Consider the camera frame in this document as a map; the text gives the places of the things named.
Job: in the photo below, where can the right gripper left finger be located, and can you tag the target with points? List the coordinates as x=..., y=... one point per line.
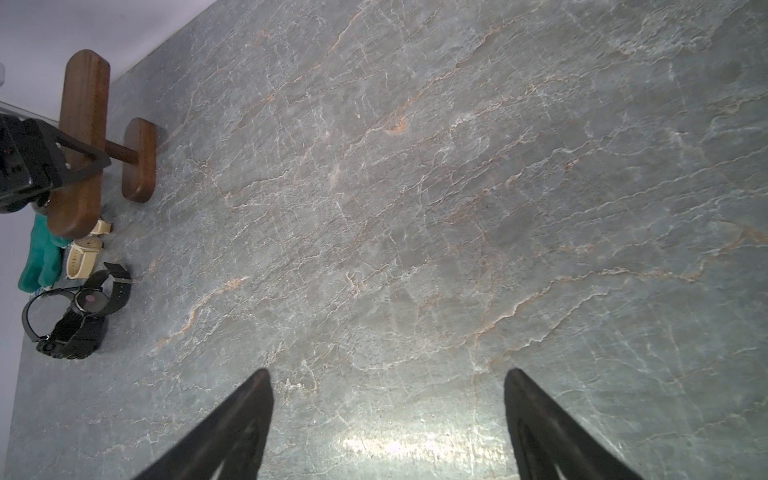
x=229, y=443

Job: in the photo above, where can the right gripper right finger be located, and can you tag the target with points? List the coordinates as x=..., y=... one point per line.
x=547, y=442

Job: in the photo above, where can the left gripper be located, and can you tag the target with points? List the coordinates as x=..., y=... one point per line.
x=37, y=158

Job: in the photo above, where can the brown wooden watch stand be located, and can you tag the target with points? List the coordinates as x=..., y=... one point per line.
x=74, y=210

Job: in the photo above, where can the black thin band watch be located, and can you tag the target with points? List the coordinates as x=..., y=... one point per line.
x=36, y=306

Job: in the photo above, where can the black round-face watch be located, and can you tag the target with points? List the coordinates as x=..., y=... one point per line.
x=104, y=293

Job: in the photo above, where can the black chunky sport watch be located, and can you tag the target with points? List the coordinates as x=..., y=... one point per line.
x=74, y=337

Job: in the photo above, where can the green work glove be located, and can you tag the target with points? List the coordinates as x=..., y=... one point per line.
x=44, y=262

